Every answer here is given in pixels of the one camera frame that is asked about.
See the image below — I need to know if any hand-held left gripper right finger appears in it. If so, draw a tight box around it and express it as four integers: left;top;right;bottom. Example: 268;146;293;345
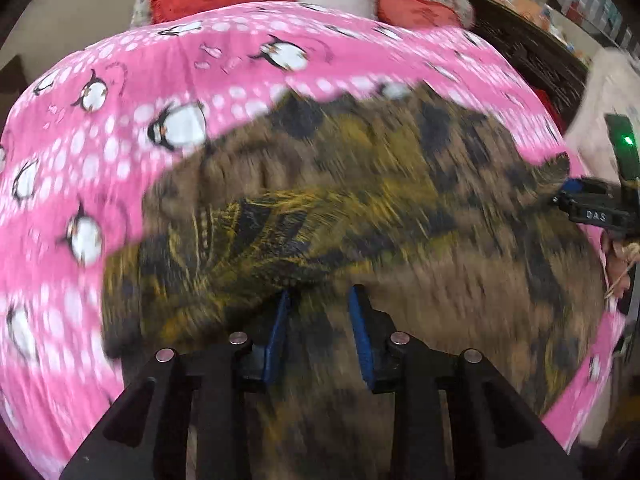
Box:
347;284;583;480

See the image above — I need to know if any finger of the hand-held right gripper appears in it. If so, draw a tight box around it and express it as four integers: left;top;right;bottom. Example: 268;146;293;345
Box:
550;179;610;211

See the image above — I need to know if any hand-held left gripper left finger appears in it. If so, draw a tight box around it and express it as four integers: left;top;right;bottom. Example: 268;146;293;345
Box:
60;287;293;480

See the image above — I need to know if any brown floral patterned garment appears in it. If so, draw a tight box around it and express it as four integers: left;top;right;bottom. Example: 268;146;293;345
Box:
100;80;608;480

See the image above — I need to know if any person's right hand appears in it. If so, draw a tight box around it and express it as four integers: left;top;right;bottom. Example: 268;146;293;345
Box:
602;237;635;302

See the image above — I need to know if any white embroidered cushion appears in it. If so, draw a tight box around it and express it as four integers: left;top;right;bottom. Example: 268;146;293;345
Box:
565;47;640;186

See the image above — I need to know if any dark carved wooden headboard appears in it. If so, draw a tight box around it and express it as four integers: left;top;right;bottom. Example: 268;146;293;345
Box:
452;0;591;131

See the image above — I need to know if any white metal rack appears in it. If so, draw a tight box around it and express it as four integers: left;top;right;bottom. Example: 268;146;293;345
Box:
547;0;640;56

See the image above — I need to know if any small red ruffled pillow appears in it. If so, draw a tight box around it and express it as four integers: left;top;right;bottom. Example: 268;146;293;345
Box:
377;0;463;28

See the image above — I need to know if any pink penguin print blanket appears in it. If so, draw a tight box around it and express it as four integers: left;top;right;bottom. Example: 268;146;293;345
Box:
0;0;626;480

